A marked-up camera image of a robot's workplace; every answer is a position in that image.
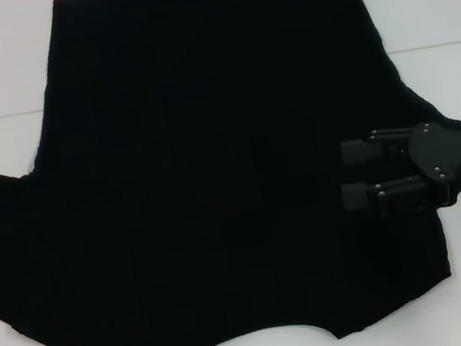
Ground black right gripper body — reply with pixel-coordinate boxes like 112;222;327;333
398;115;461;214

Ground black shirt with FREE print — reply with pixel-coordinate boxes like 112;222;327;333
0;0;461;346

